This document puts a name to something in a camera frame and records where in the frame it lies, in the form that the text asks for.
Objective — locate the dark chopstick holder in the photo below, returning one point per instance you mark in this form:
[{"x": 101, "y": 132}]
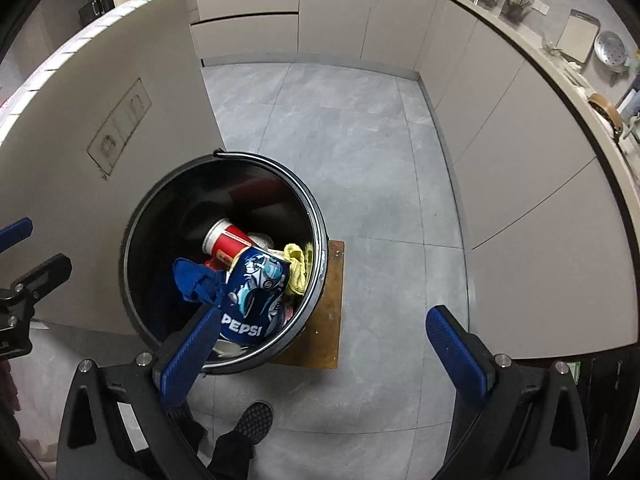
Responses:
[{"x": 515, "y": 10}]

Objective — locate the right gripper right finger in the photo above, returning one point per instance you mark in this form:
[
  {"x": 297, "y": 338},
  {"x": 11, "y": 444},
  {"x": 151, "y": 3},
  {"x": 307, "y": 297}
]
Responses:
[{"x": 511, "y": 421}]

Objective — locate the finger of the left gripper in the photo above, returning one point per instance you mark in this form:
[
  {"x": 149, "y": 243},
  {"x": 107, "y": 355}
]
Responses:
[
  {"x": 45, "y": 278},
  {"x": 15, "y": 233}
]

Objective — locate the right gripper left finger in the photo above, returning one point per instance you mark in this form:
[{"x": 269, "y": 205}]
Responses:
[{"x": 122, "y": 421}]

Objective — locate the black shoe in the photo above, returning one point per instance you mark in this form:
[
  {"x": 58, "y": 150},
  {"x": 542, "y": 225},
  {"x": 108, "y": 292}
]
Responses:
[{"x": 234, "y": 450}]

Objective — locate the white cutting board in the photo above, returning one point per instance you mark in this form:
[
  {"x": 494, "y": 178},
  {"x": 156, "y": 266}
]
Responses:
[{"x": 578, "y": 35}]

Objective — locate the yellow cloth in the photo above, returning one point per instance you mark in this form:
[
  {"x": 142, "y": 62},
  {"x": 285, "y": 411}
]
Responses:
[{"x": 299, "y": 272}]

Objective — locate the person's left hand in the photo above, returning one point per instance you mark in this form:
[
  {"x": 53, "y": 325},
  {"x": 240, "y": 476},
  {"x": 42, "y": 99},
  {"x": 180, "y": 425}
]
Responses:
[{"x": 8, "y": 390}]

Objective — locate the black round trash bin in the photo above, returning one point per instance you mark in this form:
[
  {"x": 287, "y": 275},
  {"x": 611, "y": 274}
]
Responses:
[{"x": 262, "y": 198}]

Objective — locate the black microwave oven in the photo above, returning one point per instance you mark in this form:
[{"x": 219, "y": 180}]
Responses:
[{"x": 93, "y": 10}]

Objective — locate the blue cloth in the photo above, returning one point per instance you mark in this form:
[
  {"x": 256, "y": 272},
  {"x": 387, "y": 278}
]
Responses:
[{"x": 199, "y": 283}]

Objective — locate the round metal strainer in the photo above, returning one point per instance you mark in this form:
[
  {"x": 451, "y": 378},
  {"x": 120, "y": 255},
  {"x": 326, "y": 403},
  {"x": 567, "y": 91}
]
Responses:
[{"x": 611, "y": 51}]

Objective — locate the blue Pepsi can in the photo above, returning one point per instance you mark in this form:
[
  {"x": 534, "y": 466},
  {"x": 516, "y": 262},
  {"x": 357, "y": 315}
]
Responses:
[{"x": 253, "y": 310}]

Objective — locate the wooden board under bin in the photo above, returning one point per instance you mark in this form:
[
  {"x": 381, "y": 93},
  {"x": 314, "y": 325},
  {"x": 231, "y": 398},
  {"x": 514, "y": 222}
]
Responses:
[{"x": 318, "y": 344}]

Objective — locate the red paper cup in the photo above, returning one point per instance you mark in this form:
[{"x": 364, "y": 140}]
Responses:
[{"x": 222, "y": 243}]

